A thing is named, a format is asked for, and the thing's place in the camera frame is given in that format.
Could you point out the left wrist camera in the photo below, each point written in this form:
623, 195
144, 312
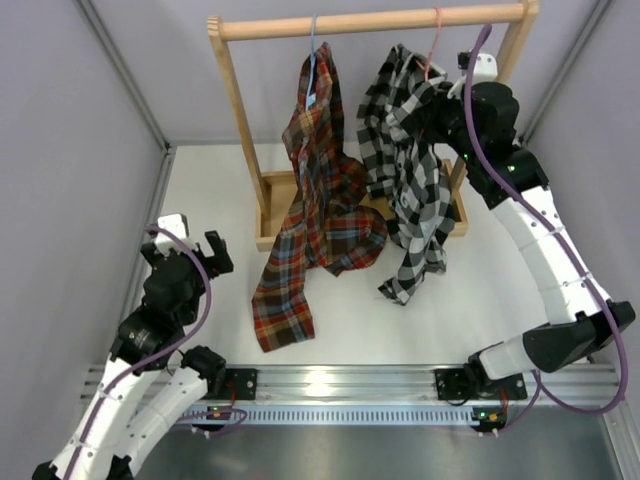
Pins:
171, 234

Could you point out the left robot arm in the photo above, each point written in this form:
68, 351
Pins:
119, 429

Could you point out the aluminium mounting rail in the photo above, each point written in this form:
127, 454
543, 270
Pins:
580, 385

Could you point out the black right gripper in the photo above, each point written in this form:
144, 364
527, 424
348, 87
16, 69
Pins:
442, 104

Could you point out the pink wire hanger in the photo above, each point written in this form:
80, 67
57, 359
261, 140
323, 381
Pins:
432, 45

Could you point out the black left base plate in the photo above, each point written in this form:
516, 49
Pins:
239, 384

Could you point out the grey slotted cable duct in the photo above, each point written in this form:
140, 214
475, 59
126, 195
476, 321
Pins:
365, 415

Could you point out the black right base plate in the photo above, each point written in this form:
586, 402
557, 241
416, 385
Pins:
460, 385

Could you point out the brown red plaid shirt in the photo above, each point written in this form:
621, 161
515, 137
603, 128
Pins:
327, 224

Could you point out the wooden clothes rack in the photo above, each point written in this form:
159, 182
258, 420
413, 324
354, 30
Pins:
275, 190

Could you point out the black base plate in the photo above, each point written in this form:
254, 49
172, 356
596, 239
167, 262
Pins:
239, 384
460, 385

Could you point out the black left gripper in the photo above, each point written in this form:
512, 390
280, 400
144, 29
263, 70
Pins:
218, 263

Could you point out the black white checkered shirt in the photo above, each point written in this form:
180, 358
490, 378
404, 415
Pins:
403, 169

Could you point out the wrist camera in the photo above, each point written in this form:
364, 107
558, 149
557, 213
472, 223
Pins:
171, 234
485, 70

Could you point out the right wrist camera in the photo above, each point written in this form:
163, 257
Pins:
485, 70

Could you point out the blue wire hanger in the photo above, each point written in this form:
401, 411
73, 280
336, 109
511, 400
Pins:
310, 97

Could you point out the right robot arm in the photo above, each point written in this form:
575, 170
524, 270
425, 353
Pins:
581, 318

